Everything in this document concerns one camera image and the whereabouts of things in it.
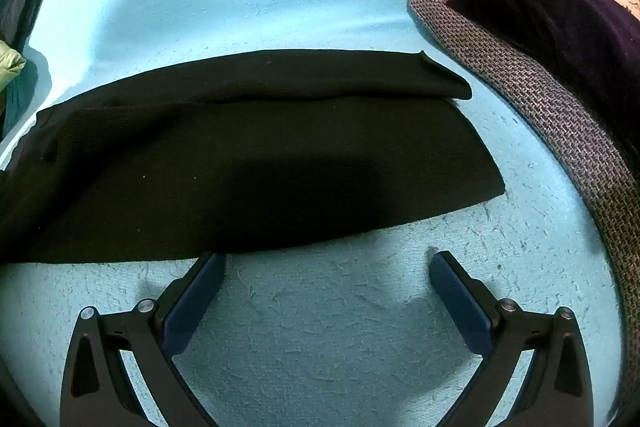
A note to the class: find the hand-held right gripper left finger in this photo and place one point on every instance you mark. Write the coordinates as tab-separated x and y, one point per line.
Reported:
190	307

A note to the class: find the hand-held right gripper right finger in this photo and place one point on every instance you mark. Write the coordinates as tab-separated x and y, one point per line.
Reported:
462	302

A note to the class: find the black pants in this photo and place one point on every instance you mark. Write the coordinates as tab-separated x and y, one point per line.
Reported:
250	167

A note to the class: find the teal cloth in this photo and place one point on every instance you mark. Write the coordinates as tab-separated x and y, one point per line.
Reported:
15	102

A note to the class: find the dark purple cloth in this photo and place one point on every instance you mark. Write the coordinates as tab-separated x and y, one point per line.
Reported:
550	27

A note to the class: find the green cloth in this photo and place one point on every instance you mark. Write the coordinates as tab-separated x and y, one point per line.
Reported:
10	64

